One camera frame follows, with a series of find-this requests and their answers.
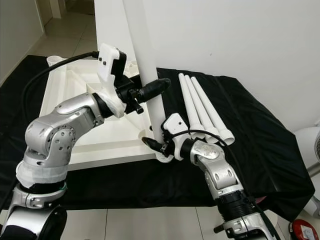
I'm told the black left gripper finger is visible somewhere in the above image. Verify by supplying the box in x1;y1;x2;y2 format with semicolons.
129;77;172;102

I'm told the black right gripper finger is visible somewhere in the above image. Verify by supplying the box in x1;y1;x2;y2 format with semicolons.
142;136;170;154

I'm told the white tapered table leg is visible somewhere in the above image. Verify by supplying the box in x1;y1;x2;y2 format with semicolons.
121;0;173;163
178;73;206;133
190;76;236;147
184;75;223;143

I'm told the white plastic children table top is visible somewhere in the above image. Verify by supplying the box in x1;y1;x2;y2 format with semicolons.
39;54;176;172

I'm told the black table cloth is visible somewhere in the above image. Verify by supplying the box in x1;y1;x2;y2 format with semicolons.
0;54;315;221

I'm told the black metal table leg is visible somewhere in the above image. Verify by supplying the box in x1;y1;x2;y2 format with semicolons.
212;220;236;236

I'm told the red round floor device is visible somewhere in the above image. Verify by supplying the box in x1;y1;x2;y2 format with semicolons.
289;217;320;240

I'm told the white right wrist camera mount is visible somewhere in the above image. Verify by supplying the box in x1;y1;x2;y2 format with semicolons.
162;112;193;162

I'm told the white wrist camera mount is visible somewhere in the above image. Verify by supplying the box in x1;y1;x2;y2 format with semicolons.
162;112;193;162
96;42;128;118

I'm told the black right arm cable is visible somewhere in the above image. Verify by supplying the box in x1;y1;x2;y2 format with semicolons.
164;129;231;151

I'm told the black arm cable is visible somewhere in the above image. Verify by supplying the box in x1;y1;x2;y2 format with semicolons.
164;129;231;151
7;50;101;240

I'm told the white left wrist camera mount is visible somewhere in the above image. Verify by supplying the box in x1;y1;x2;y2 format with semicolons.
96;42;128;118

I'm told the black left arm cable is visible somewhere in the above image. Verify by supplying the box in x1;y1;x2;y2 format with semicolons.
7;50;101;240

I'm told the white door frame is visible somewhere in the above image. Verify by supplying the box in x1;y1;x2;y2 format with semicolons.
39;0;60;21

